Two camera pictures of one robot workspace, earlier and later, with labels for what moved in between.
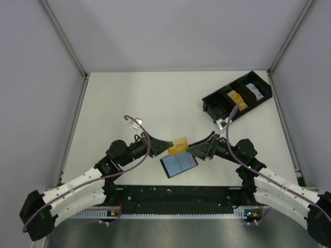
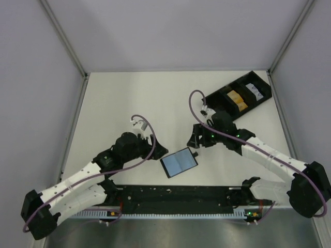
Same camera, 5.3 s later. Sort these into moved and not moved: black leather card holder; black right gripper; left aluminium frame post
Moved: black right gripper
Not moved: black leather card holder; left aluminium frame post
